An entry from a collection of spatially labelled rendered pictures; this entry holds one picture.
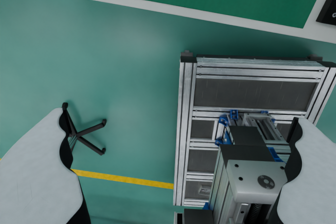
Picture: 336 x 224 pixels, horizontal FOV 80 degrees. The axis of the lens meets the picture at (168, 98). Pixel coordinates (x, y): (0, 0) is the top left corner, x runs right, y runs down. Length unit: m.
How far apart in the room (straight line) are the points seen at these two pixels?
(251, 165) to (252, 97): 0.79
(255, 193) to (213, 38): 0.99
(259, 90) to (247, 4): 0.80
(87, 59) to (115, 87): 0.26
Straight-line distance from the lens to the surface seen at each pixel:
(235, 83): 1.21
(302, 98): 1.41
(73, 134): 1.75
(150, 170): 1.95
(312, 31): 0.61
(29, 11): 1.54
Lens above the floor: 1.26
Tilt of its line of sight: 60 degrees down
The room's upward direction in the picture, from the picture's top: 175 degrees counter-clockwise
